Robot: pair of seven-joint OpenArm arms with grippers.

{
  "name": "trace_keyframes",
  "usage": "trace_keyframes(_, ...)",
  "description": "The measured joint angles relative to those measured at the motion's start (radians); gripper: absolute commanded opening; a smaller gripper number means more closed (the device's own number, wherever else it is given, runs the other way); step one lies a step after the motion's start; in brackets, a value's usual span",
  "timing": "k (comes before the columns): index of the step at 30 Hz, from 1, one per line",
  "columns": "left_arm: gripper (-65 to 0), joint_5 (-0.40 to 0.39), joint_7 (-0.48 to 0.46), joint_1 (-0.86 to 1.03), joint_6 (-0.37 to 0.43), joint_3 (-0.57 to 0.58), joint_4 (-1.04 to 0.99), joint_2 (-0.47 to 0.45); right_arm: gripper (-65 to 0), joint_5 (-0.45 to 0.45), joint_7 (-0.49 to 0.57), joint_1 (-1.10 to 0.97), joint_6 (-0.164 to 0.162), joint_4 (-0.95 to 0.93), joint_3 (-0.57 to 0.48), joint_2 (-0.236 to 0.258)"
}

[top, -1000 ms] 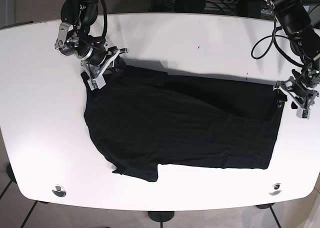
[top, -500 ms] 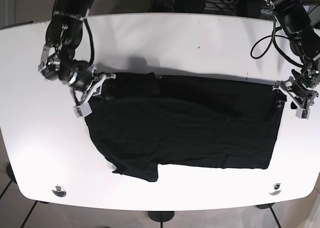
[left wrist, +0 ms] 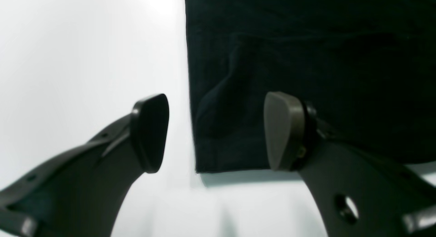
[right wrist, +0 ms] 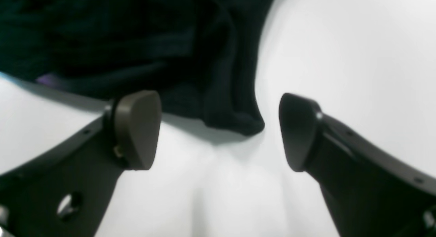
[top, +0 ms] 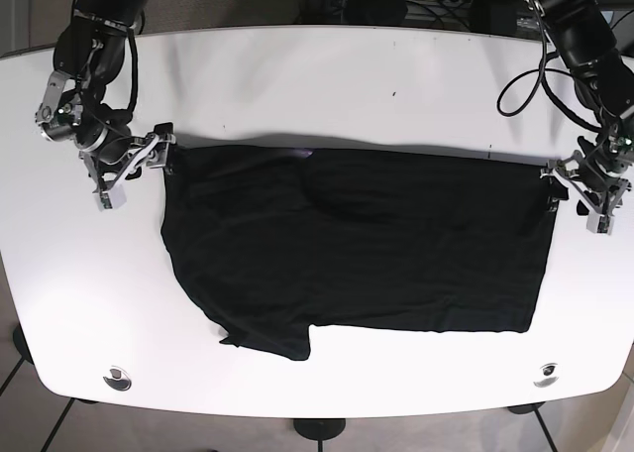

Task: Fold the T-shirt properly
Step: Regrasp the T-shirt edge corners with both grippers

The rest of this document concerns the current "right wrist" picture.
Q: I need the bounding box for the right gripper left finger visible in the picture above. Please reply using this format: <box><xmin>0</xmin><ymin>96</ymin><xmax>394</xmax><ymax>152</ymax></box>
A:
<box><xmin>0</xmin><ymin>91</ymin><xmax>162</xmax><ymax>237</ymax></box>

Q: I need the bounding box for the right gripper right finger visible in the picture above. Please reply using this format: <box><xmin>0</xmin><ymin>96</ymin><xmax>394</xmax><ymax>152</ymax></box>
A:
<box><xmin>279</xmin><ymin>94</ymin><xmax>436</xmax><ymax>237</ymax></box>

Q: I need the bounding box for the black printed T-shirt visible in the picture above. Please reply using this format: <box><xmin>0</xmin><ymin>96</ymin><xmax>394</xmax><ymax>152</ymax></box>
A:
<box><xmin>0</xmin><ymin>0</ymin><xmax>274</xmax><ymax>136</ymax></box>

